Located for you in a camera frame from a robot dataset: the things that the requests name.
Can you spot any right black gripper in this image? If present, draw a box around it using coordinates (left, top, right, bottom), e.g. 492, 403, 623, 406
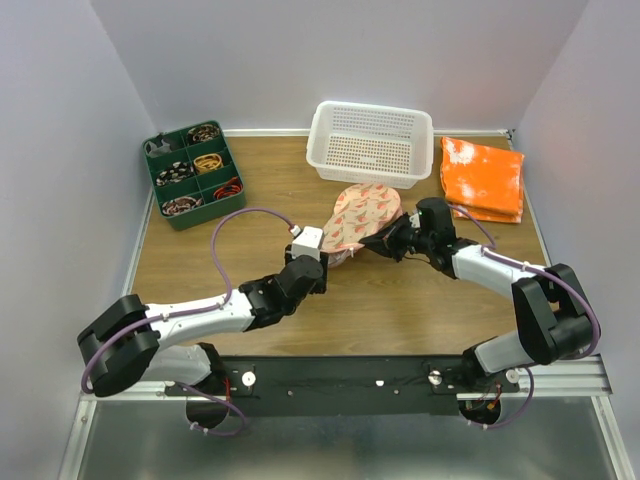
360, 211, 434, 262

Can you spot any pink floral laundry bag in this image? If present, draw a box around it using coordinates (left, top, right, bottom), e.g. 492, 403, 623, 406
322, 183, 403, 267

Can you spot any orange white cloth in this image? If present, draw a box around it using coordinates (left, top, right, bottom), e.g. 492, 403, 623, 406
440, 137, 525, 224

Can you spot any white plastic basket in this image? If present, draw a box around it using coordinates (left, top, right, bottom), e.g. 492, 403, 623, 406
306, 101, 434, 189

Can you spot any green compartment tray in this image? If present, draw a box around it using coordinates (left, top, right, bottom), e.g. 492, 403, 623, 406
142, 120, 247, 231

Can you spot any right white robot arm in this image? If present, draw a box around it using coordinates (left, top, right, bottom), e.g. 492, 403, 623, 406
360, 197, 601, 392

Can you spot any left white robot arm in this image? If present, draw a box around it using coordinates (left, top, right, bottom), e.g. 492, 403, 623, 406
77, 252, 329, 397

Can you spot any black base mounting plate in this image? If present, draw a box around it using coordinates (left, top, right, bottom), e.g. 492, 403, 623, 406
195, 355, 519, 417

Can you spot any black floral scrunchie bottom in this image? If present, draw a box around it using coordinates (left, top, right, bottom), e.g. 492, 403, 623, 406
161, 196, 203, 217

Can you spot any black floral scrunchie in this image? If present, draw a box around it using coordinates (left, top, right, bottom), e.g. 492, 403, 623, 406
186, 123, 221, 145
161, 196, 203, 217

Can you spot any black white dotted scrunchie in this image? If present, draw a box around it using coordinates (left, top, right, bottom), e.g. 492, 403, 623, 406
155, 162, 195, 187

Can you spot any black floral scrunchie top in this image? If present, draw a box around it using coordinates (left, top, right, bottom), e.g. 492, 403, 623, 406
186, 123, 221, 145

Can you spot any grey item in tray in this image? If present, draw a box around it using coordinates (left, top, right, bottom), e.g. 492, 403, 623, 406
143, 134, 173, 158

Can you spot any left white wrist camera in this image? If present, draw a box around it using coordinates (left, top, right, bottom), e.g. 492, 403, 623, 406
290, 226, 324, 261

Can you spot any orange black hair tie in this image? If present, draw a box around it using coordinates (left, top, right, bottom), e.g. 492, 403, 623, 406
213, 177, 244, 200

